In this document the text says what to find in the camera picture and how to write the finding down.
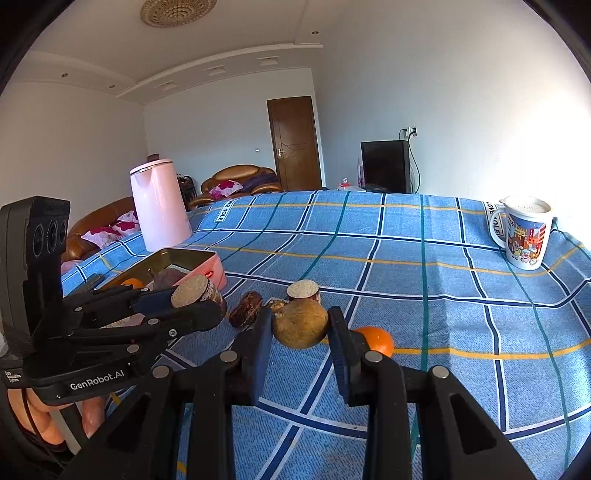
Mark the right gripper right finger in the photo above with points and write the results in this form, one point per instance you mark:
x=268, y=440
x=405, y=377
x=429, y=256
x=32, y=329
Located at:
x=369, y=378

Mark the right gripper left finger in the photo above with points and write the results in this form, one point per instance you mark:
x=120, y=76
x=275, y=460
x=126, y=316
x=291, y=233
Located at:
x=234, y=377

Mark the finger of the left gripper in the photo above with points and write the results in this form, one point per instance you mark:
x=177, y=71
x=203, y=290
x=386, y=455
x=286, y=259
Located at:
x=118, y=302
x=196, y=317

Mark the chocolate cupcake front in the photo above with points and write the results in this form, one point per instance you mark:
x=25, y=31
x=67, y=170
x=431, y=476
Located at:
x=197, y=288

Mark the chocolate cupcake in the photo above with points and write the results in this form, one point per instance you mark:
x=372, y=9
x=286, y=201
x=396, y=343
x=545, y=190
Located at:
x=197, y=288
x=304, y=289

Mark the orange tangerine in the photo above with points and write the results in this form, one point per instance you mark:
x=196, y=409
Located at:
x=378, y=339
x=133, y=282

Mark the dark marbled round cake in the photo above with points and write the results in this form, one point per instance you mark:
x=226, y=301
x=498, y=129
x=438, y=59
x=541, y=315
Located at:
x=246, y=311

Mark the brown passion fruit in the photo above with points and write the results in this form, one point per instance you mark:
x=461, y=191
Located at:
x=166, y=278

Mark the yellow-green round fruit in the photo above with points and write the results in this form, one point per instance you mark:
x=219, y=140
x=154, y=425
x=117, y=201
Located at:
x=300, y=330

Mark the chocolate cupcake back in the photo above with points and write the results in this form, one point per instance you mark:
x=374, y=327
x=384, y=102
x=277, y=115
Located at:
x=304, y=289

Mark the person's left hand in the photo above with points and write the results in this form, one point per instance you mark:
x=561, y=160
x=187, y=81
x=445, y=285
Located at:
x=36, y=413

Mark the pink metal tin box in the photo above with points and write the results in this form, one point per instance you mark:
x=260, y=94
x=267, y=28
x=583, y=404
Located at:
x=190, y=262

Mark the brown leather sofa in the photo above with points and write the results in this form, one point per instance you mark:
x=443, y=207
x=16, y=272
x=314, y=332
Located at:
x=79, y=249

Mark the red white floral cushion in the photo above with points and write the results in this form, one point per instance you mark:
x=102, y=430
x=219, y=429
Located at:
x=102, y=237

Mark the pink electric kettle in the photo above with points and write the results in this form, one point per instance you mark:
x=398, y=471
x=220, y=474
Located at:
x=158, y=204

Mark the blue plaid tablecloth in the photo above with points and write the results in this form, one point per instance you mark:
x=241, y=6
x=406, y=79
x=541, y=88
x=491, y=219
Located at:
x=425, y=269

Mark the brown leather armchair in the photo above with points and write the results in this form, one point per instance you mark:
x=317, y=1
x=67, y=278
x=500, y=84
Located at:
x=236, y=181

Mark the dark brown far door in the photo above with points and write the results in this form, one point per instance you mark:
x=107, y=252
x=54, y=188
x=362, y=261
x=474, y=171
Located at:
x=295, y=143

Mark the black television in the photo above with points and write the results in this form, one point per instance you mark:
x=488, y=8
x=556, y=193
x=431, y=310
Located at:
x=386, y=166

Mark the cartoon printed white mug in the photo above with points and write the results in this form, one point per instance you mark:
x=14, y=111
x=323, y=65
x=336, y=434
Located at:
x=521, y=228

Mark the round ceiling lamp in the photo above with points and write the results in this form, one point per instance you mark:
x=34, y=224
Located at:
x=174, y=13

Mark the wall power socket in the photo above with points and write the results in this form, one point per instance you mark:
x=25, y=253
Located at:
x=407, y=133

